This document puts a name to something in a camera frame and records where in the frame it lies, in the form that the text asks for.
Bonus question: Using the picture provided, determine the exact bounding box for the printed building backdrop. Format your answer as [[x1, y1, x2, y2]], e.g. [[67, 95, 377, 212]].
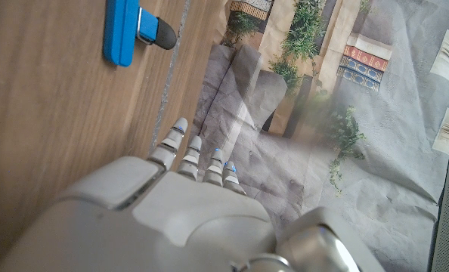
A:
[[188, 0, 449, 272]]

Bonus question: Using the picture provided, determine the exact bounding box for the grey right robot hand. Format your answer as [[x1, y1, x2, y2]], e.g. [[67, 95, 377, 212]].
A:
[[0, 117, 386, 272]]

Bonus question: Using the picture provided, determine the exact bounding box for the blue clothespin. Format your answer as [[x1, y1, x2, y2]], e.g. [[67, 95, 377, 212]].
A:
[[102, 0, 178, 68]]

